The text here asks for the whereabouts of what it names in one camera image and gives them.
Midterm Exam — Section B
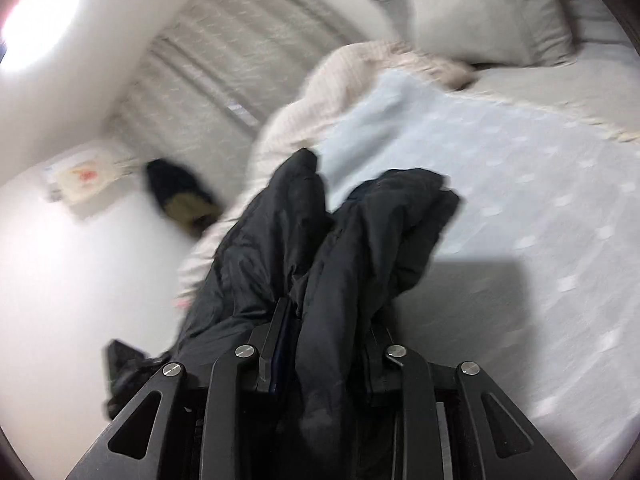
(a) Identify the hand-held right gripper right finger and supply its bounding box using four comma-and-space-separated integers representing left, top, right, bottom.
365, 327, 577, 480

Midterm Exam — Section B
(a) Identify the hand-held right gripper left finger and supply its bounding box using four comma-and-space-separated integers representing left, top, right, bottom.
65, 298, 301, 480

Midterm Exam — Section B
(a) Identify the black padded jacket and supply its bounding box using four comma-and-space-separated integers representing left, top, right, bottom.
172, 149, 461, 480

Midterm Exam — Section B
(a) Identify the dark cloth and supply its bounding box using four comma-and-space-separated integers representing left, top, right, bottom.
102, 339, 172, 422

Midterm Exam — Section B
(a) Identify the light blue dotted blanket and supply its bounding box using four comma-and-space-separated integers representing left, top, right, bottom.
317, 69, 640, 461

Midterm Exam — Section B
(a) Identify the beige textured quilt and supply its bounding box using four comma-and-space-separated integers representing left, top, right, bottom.
175, 40, 477, 307

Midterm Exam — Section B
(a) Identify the white tote bag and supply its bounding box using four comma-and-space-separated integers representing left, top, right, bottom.
42, 152, 142, 207

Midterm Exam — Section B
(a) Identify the grey striped curtain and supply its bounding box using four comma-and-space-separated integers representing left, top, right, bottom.
107, 0, 372, 173

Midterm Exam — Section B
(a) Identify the bed with grey sheet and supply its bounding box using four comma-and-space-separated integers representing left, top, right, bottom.
470, 0, 640, 133

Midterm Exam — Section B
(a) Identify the light grey pillow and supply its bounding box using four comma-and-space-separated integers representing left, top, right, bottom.
406, 0, 575, 67

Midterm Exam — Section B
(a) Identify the round ceiling lamp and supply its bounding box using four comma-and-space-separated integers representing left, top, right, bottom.
0, 0, 82, 75

